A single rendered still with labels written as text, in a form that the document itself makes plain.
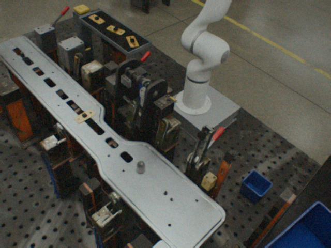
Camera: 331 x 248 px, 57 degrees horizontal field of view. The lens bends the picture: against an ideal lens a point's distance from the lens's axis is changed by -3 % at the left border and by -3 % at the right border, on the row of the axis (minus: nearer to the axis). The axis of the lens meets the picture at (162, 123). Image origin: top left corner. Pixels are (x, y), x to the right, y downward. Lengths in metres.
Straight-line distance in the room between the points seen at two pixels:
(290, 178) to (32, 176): 1.22
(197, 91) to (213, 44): 0.28
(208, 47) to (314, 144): 1.77
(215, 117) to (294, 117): 1.54
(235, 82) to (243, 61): 0.39
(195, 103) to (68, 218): 0.81
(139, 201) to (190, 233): 0.19
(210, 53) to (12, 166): 1.04
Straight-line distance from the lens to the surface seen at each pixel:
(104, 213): 0.99
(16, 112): 1.51
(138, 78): 1.18
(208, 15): 1.36
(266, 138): 1.76
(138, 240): 1.02
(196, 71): 1.45
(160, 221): 1.03
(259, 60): 3.59
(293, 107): 3.15
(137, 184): 1.09
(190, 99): 1.58
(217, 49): 1.36
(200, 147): 1.04
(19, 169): 1.56
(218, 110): 1.66
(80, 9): 1.66
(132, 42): 1.40
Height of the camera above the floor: 1.93
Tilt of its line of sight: 48 degrees down
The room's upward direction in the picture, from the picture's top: 7 degrees clockwise
